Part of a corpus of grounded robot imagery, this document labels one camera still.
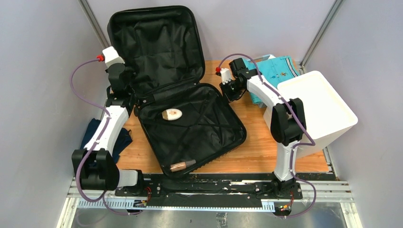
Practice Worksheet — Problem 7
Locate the white three-drawer storage unit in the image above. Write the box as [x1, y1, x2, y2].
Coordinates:
[258, 71, 358, 157]

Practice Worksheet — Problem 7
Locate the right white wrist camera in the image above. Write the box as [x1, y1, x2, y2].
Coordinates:
[219, 68, 233, 86]

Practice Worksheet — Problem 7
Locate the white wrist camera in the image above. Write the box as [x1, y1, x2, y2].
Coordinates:
[219, 68, 233, 86]
[102, 46, 125, 68]

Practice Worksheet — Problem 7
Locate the teal garment with logo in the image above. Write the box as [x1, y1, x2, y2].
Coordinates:
[256, 56, 300, 88]

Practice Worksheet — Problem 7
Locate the aluminium frame post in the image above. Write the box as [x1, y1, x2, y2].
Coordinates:
[300, 0, 344, 71]
[78, 0, 109, 48]

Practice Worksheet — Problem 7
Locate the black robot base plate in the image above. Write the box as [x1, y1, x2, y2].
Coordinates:
[115, 172, 337, 210]

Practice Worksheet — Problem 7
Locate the light blue plastic basket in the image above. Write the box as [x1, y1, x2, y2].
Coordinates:
[253, 54, 276, 62]

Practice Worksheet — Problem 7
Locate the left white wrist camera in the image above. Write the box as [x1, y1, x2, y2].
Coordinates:
[102, 46, 125, 68]

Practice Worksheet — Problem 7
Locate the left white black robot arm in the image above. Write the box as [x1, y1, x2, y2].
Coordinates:
[71, 63, 146, 201]

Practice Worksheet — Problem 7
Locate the black ribbed hard-shell suitcase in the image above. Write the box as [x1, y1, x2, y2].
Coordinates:
[107, 5, 247, 179]

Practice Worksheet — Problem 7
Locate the dark blue cloth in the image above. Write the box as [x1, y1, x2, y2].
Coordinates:
[80, 118, 133, 163]

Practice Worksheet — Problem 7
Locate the white egg-shaped bottle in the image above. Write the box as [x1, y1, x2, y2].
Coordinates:
[162, 108, 182, 121]

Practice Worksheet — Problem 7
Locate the right aluminium frame post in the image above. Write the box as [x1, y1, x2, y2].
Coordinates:
[300, 0, 344, 71]

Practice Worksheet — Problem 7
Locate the left aluminium frame post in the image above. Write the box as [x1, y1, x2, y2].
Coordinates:
[78, 0, 109, 48]

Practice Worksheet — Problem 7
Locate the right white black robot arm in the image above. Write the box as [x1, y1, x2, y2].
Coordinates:
[215, 58, 306, 199]

